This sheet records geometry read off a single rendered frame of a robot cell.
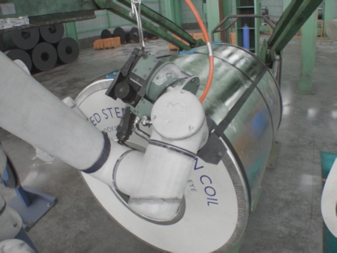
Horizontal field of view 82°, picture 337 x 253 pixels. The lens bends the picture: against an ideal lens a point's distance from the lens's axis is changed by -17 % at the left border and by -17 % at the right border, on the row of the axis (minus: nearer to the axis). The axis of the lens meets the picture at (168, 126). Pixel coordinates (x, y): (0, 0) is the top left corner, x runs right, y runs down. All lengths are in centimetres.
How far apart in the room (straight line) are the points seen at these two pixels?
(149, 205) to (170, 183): 5
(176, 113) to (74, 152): 18
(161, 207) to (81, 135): 17
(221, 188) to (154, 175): 64
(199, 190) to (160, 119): 71
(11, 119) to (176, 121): 24
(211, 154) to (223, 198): 52
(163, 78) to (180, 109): 32
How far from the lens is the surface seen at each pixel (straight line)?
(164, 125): 36
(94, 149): 40
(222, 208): 106
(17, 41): 1269
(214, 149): 51
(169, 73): 68
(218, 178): 95
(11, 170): 224
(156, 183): 37
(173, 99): 37
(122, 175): 41
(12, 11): 140
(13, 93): 32
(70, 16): 158
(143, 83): 73
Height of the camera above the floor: 158
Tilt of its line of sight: 26 degrees down
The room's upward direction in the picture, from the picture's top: 6 degrees counter-clockwise
